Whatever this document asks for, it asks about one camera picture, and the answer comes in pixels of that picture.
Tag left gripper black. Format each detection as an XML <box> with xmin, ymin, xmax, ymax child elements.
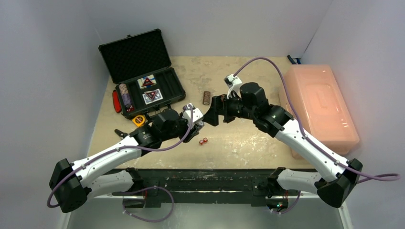
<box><xmin>161</xmin><ymin>111</ymin><xmax>199</xmax><ymax>143</ymax></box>

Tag brown poker chip stack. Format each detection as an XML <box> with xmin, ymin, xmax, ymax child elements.
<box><xmin>202</xmin><ymin>91</ymin><xmax>211</xmax><ymax>105</ymax></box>

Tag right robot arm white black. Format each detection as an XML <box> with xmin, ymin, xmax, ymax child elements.
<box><xmin>203</xmin><ymin>83</ymin><xmax>363</xmax><ymax>208</ymax></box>

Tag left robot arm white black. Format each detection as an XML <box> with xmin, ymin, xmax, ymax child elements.
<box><xmin>46</xmin><ymin>104</ymin><xmax>204</xmax><ymax>213</ymax></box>

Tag black poker set case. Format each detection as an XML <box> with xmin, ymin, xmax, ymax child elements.
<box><xmin>98</xmin><ymin>29</ymin><xmax>186</xmax><ymax>119</ymax></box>

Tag card deck lower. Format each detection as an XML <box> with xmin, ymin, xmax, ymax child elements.
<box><xmin>142</xmin><ymin>89</ymin><xmax>163</xmax><ymax>104</ymax></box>

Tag card deck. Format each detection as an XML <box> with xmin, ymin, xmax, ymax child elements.
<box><xmin>137</xmin><ymin>74</ymin><xmax>157</xmax><ymax>89</ymax></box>
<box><xmin>142</xmin><ymin>89</ymin><xmax>163</xmax><ymax>104</ymax></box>

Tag yellow tape measure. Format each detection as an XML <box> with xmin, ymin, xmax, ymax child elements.
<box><xmin>132</xmin><ymin>115</ymin><xmax>147</xmax><ymax>127</ymax></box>

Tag card deck upper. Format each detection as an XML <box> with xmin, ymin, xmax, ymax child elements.
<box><xmin>137</xmin><ymin>74</ymin><xmax>157</xmax><ymax>89</ymax></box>

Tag black pliers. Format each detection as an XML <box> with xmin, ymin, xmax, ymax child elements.
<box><xmin>114</xmin><ymin>129</ymin><xmax>128</xmax><ymax>139</ymax></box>

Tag pink chip stack in case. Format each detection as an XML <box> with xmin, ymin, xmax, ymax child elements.
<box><xmin>118</xmin><ymin>83</ymin><xmax>132</xmax><ymax>108</ymax></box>

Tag pink translucent plastic storage box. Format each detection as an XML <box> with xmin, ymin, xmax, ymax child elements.
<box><xmin>279</xmin><ymin>64</ymin><xmax>359</xmax><ymax>155</ymax></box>

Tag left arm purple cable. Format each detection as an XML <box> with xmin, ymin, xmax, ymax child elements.
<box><xmin>46</xmin><ymin>109</ymin><xmax>194</xmax><ymax>209</ymax></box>

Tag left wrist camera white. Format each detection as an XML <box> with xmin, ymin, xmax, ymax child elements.
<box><xmin>182</xmin><ymin>108</ymin><xmax>204</xmax><ymax>127</ymax></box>

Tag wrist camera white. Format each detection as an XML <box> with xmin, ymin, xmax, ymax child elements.
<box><xmin>182</xmin><ymin>108</ymin><xmax>204</xmax><ymax>127</ymax></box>
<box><xmin>224</xmin><ymin>74</ymin><xmax>243</xmax><ymax>99</ymax></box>

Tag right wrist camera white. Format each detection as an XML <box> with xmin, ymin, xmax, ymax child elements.
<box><xmin>224</xmin><ymin>74</ymin><xmax>243</xmax><ymax>99</ymax></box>

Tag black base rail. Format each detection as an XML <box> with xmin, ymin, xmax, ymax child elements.
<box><xmin>112</xmin><ymin>168</ymin><xmax>298</xmax><ymax>208</ymax></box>

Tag red black handled tool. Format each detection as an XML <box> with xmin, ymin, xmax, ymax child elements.
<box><xmin>112</xmin><ymin>90</ymin><xmax>122</xmax><ymax>113</ymax></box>

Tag blue clamp at wall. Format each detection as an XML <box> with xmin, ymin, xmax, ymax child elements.
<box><xmin>287</xmin><ymin>55</ymin><xmax>301</xmax><ymax>64</ymax></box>

